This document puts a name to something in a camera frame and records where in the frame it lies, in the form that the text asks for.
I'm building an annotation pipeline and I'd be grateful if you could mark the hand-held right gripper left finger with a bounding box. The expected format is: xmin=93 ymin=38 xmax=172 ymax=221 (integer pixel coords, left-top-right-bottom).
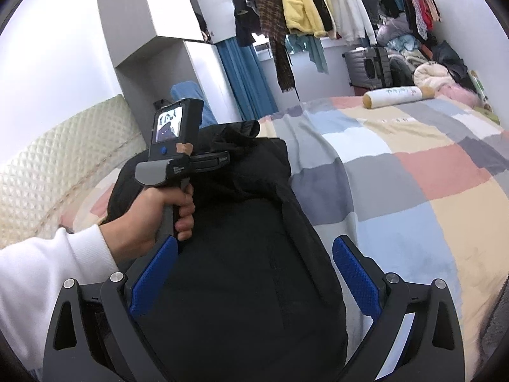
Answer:
xmin=43 ymin=235 xmax=178 ymax=382

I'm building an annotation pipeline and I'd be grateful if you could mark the pile of assorted clothes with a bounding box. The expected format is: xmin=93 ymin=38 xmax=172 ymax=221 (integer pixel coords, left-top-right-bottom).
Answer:
xmin=376 ymin=12 xmax=480 ymax=96

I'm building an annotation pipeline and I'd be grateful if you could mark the white wardrobe cabinet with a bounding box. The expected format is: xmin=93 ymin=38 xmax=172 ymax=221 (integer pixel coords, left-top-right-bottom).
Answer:
xmin=94 ymin=0 xmax=243 ymax=126

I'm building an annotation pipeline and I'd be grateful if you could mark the brown plaid scarf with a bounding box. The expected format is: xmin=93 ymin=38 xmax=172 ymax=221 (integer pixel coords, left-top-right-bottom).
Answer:
xmin=251 ymin=0 xmax=296 ymax=92

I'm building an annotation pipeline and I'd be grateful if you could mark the checkered pastel bed blanket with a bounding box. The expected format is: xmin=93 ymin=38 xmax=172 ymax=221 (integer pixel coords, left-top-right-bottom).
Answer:
xmin=59 ymin=95 xmax=509 ymax=382

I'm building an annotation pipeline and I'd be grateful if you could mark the cream quilted headboard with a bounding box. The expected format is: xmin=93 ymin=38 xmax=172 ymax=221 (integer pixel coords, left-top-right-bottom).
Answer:
xmin=0 ymin=94 xmax=144 ymax=249

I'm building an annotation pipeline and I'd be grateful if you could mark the blue curtain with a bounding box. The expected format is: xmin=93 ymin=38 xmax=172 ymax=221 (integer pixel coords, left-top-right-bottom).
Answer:
xmin=216 ymin=38 xmax=279 ymax=119

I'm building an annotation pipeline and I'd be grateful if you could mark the person's left hand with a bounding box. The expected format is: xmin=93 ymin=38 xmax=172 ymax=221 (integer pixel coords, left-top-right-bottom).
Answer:
xmin=99 ymin=186 xmax=196 ymax=260

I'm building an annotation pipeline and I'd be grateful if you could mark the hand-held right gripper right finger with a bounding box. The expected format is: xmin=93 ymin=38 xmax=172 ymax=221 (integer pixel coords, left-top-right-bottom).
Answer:
xmin=332 ymin=235 xmax=466 ymax=382

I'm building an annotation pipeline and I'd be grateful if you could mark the yellow fleece jacket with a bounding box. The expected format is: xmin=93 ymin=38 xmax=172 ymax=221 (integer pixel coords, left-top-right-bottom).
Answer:
xmin=275 ymin=0 xmax=334 ymax=38

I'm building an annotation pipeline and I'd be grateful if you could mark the green clip drying hanger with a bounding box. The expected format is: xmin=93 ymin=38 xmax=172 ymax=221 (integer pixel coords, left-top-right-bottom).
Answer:
xmin=396 ymin=0 xmax=441 ymax=41

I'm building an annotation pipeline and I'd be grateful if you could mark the teal hanging garment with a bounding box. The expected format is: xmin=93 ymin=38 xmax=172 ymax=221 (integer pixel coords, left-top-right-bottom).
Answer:
xmin=285 ymin=34 xmax=329 ymax=74

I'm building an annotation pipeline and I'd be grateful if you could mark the cream cylindrical bolster pillow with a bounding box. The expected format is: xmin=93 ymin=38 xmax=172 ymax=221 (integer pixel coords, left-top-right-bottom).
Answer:
xmin=363 ymin=86 xmax=436 ymax=109

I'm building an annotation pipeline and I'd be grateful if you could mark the white hanging hoodie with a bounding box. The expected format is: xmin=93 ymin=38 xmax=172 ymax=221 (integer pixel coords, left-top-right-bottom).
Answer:
xmin=321 ymin=0 xmax=378 ymax=45

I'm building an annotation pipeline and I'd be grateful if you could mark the black puffer jacket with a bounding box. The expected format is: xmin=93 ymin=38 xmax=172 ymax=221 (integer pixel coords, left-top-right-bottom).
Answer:
xmin=104 ymin=119 xmax=360 ymax=382

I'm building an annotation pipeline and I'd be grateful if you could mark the pink fluffy cushion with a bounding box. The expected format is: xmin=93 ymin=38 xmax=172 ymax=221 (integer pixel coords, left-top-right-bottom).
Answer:
xmin=442 ymin=81 xmax=480 ymax=108

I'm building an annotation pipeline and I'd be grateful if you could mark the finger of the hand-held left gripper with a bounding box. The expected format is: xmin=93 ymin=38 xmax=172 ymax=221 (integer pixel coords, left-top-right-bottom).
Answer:
xmin=190 ymin=150 xmax=232 ymax=168

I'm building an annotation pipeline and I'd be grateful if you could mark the black hanging coat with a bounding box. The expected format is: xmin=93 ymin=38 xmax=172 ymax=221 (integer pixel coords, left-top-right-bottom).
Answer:
xmin=221 ymin=0 xmax=263 ymax=47

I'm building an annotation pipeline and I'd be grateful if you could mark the grey hard-shell suitcase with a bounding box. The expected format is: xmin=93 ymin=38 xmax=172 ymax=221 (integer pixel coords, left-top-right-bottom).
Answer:
xmin=343 ymin=46 xmax=392 ymax=90

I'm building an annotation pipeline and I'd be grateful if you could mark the person's left forearm white sleeve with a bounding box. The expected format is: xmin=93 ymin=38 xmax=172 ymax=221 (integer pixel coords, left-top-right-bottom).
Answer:
xmin=0 ymin=225 xmax=120 ymax=380

